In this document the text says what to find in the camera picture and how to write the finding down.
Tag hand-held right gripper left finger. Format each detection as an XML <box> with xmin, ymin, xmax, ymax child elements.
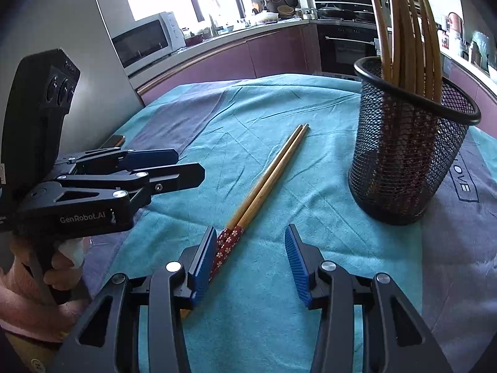
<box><xmin>47</xmin><ymin>225</ymin><xmax>218</xmax><ymax>373</ymax></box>

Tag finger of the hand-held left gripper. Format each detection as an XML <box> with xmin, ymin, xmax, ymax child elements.
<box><xmin>54</xmin><ymin>148</ymin><xmax>180</xmax><ymax>176</ymax></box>
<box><xmin>17</xmin><ymin>162</ymin><xmax>206</xmax><ymax>237</ymax></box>

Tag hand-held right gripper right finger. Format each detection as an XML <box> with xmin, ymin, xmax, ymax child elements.
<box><xmin>284</xmin><ymin>223</ymin><xmax>453</xmax><ymax>373</ymax></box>

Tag red-handled wooden chopstick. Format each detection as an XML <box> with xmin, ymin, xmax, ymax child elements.
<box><xmin>180</xmin><ymin>123</ymin><xmax>310</xmax><ymax>319</ymax></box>
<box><xmin>213</xmin><ymin>123</ymin><xmax>304</xmax><ymax>245</ymax></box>

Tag black mesh utensil cup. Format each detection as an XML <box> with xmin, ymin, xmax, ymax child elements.
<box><xmin>348</xmin><ymin>56</ymin><xmax>482</xmax><ymax>226</ymax></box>

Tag bunch of wooden chopsticks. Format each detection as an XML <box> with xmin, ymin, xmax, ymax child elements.
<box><xmin>359</xmin><ymin>0</ymin><xmax>443</xmax><ymax>218</ymax></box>

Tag person's left forearm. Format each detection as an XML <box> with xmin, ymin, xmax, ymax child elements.
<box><xmin>0</xmin><ymin>260</ymin><xmax>94</xmax><ymax>343</ymax></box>

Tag person's left hand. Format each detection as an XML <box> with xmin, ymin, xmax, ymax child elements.
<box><xmin>10</xmin><ymin>236</ymin><xmax>87</xmax><ymax>306</ymax></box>

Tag smartphone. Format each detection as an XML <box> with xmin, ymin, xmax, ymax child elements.
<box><xmin>99</xmin><ymin>134</ymin><xmax>126</xmax><ymax>150</ymax></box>

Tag teal and grey cloth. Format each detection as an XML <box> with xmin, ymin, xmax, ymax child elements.
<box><xmin>80</xmin><ymin>73</ymin><xmax>497</xmax><ymax>373</ymax></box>

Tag silver refrigerator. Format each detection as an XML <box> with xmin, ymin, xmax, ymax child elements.
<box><xmin>0</xmin><ymin>0</ymin><xmax>146</xmax><ymax>156</ymax></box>

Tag white microwave oven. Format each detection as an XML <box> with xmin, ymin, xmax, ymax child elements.
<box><xmin>111</xmin><ymin>11</ymin><xmax>187</xmax><ymax>71</ymax></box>

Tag white paper tissue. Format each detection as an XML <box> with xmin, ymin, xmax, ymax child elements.
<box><xmin>58</xmin><ymin>238</ymin><xmax>91</xmax><ymax>267</ymax></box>

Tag purple kitchen cabinets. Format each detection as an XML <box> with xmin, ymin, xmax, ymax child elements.
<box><xmin>439</xmin><ymin>52</ymin><xmax>497</xmax><ymax>114</ymax></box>
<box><xmin>138</xmin><ymin>23</ymin><xmax>323</xmax><ymax>106</ymax></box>

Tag kitchen faucet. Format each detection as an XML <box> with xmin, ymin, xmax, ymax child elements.
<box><xmin>209</xmin><ymin>0</ymin><xmax>223</xmax><ymax>36</ymax></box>

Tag black built-in oven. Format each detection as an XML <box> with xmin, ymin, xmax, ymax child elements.
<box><xmin>316</xmin><ymin>23</ymin><xmax>381</xmax><ymax>77</ymax></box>

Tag black lidded wok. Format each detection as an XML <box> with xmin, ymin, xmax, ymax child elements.
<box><xmin>317</xmin><ymin>2</ymin><xmax>345</xmax><ymax>18</ymax></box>

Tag pale green plastic bag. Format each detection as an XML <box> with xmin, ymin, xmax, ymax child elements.
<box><xmin>469</xmin><ymin>31</ymin><xmax>492</xmax><ymax>67</ymax></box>

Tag copper pot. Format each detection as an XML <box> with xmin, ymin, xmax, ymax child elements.
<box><xmin>446</xmin><ymin>12</ymin><xmax>464</xmax><ymax>34</ymax></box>

